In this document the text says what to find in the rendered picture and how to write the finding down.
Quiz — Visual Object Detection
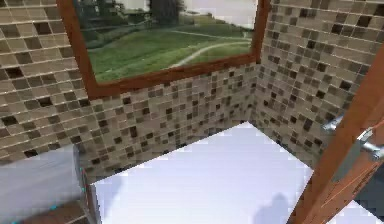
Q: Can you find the brown framed window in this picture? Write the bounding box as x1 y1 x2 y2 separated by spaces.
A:
56 0 272 100

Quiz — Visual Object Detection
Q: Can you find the brown wooden room door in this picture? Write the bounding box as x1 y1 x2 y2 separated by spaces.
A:
287 44 384 224

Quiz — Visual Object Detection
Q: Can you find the grey cabinet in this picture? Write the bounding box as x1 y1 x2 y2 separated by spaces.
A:
0 143 101 224

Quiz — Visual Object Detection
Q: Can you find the silver door handle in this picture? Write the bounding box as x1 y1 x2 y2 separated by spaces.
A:
357 129 384 162
321 115 345 132

